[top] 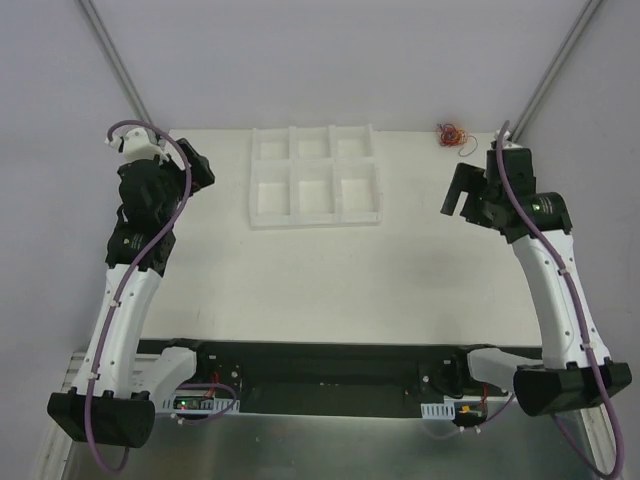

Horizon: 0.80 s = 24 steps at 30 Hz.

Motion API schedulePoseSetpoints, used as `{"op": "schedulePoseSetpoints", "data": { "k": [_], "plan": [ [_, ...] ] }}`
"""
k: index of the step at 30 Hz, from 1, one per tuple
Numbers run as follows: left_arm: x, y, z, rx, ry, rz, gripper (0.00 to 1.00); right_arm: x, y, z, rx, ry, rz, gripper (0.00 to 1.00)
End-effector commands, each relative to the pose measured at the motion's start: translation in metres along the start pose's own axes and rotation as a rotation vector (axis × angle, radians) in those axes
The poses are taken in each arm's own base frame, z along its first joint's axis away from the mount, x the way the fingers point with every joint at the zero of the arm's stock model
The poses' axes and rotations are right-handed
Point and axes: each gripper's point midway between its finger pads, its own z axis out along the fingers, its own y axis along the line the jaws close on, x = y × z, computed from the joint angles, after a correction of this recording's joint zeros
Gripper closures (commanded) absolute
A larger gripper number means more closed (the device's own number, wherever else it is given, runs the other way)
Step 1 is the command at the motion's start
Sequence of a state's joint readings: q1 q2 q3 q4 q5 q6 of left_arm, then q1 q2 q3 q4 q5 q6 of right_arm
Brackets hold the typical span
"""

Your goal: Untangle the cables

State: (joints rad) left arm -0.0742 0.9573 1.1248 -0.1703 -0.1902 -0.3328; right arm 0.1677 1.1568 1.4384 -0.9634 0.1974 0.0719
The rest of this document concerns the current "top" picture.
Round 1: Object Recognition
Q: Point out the coloured cable bundle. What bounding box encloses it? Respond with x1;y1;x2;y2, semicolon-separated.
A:
434;120;479;155

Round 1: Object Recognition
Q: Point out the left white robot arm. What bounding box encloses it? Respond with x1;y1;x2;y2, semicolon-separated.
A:
47;134;215;448

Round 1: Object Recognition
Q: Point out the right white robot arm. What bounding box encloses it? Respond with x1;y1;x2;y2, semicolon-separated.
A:
441;148;632;417

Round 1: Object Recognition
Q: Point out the white foam compartment tray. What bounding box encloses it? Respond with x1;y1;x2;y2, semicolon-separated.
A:
248;125;384;229

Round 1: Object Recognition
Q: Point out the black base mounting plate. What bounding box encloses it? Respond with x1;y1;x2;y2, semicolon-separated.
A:
137;339;502;418

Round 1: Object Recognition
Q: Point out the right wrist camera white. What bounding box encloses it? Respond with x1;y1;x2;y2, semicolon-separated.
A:
493;128;517;149

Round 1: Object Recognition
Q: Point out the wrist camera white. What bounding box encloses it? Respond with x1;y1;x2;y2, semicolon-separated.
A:
493;128;517;149
105;127;168;163

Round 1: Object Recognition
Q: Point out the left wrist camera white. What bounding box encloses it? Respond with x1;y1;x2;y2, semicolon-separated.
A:
105;127;168;163

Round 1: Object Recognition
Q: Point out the right aluminium frame post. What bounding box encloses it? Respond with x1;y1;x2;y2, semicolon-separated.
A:
510;0;606;142

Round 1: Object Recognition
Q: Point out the aluminium frame post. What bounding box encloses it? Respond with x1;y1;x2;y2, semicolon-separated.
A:
510;0;606;142
74;0;152;123

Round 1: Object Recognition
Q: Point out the left aluminium frame post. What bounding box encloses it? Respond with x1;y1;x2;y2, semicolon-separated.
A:
74;0;152;123

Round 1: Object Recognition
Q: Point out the right white slotted cable duct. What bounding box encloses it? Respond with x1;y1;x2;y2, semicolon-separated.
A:
420;402;456;421

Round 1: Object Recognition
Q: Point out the white slotted cable duct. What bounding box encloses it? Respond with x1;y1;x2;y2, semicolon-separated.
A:
157;396;240;415
420;402;456;421

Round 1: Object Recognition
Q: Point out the left white slotted cable duct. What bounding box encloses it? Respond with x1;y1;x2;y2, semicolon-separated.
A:
157;396;240;415

